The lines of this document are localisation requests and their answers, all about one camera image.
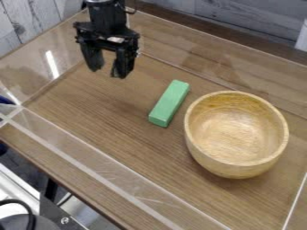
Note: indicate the brown wooden bowl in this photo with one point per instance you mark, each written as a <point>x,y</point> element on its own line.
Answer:
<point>237,134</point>

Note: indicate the metal bracket with screw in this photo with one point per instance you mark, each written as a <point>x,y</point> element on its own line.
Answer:
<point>59,216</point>

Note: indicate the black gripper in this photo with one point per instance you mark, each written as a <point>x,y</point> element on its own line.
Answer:
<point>107,33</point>

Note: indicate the black table leg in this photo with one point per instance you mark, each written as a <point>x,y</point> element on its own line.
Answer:
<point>51,190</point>

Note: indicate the green rectangular block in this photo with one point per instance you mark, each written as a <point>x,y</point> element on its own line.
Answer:
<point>169,103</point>

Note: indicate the clear acrylic tray enclosure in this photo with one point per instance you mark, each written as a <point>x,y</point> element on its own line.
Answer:
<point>79,125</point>

